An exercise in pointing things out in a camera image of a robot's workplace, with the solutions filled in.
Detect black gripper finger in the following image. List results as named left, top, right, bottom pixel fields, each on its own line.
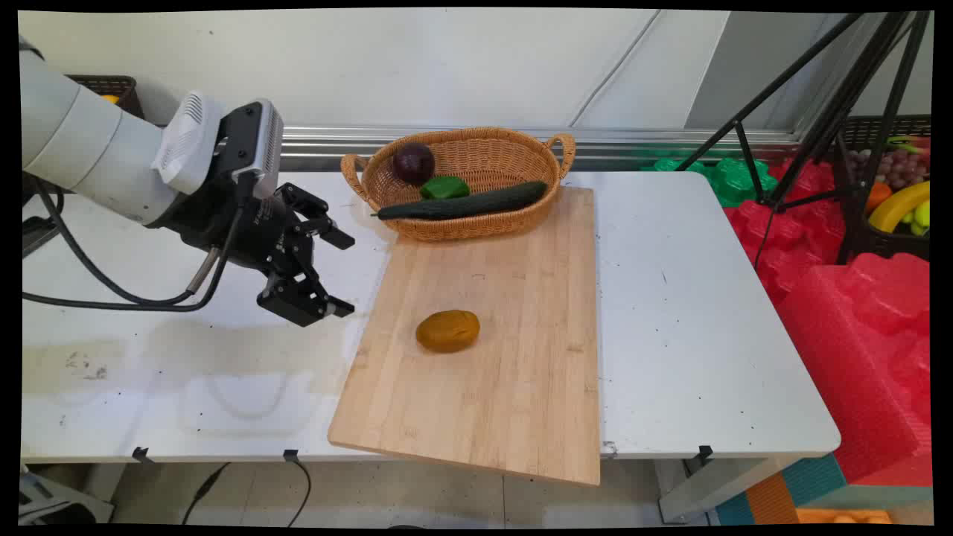
left=275, top=182, right=357, bottom=251
left=257, top=269, right=357, bottom=329

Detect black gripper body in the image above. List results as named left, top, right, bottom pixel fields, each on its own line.
left=159, top=177, right=315, bottom=275

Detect brown potato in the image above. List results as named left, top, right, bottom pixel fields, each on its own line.
left=415, top=310, right=481, bottom=354

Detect dark purple onion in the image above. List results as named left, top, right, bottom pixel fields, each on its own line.
left=392, top=143, right=436, bottom=187

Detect green bell pepper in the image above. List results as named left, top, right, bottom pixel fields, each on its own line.
left=419, top=176, right=471, bottom=200

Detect long dark green cucumber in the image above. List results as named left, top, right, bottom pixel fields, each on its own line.
left=371, top=181, right=549, bottom=222

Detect dark brown woven basket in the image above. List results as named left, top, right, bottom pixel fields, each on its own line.
left=66, top=74, right=146, bottom=121

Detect light wooden cutting board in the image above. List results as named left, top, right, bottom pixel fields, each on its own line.
left=328, top=186, right=602, bottom=487

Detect grey device on floor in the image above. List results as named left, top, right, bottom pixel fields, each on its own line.
left=19, top=471, right=117, bottom=526

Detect green foam floor tiles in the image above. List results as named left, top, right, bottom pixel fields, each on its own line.
left=640, top=156, right=780, bottom=208

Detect white table leg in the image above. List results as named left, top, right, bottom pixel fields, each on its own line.
left=655, top=456, right=791, bottom=524

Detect red foam floor tiles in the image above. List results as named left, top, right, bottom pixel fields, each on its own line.
left=724, top=159, right=847, bottom=306

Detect teal orange foam mat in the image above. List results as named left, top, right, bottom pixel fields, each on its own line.
left=713, top=453, right=933, bottom=526

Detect red foam tile stack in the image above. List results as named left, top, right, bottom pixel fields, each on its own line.
left=774, top=252, right=933, bottom=486

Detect orange toy fruit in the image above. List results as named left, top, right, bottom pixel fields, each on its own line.
left=864, top=181, right=893, bottom=217

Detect yellow toy banana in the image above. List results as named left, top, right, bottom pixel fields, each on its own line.
left=867, top=181, right=931, bottom=234

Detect orange floor item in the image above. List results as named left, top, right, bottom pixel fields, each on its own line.
left=795, top=508, right=893, bottom=525

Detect purple toy grapes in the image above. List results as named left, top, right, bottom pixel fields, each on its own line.
left=847, top=148, right=929, bottom=191

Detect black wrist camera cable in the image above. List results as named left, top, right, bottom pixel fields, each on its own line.
left=22, top=175, right=250, bottom=313

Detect silver black wrist camera box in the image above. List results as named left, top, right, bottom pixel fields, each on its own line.
left=218, top=98, right=285, bottom=200

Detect black cable with metal connector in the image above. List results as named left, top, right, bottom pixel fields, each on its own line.
left=34, top=177, right=222, bottom=306

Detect woven wicker basket with handles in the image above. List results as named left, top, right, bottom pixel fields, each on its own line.
left=340, top=127, right=577, bottom=243

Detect thin black floor cable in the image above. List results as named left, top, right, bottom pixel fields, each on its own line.
left=287, top=454, right=313, bottom=528

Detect black floor cable with plug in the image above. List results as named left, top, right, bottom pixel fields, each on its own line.
left=182, top=462, right=232, bottom=526

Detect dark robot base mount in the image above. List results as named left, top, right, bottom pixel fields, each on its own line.
left=21, top=175, right=65, bottom=259

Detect metal wall rail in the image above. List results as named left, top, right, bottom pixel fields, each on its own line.
left=278, top=124, right=803, bottom=173

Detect black camera tripod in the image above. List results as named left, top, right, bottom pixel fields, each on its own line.
left=674, top=11, right=931, bottom=267

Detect black wire fruit basket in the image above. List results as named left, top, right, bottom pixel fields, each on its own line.
left=834, top=115, right=931, bottom=263

